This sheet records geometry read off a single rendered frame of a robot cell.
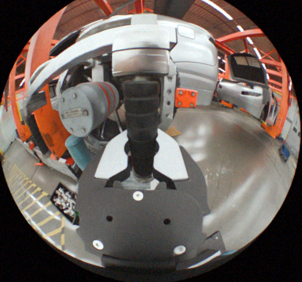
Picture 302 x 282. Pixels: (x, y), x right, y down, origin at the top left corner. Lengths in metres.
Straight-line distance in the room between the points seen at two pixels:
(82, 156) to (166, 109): 0.37
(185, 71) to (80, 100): 0.75
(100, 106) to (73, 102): 0.07
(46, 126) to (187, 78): 1.11
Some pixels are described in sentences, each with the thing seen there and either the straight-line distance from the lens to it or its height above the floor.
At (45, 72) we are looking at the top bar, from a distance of 0.24.
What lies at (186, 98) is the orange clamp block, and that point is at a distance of 0.33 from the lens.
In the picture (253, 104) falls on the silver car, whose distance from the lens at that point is 2.45.
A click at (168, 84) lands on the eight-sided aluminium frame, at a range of 0.30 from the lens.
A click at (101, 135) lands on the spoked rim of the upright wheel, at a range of 0.54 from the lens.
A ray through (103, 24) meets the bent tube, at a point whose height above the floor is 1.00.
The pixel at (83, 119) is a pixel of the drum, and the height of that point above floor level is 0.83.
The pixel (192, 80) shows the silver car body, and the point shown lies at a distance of 0.83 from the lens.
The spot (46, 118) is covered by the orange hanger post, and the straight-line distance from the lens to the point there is 0.72.
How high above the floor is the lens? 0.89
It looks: 31 degrees down
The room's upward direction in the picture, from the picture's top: straight up
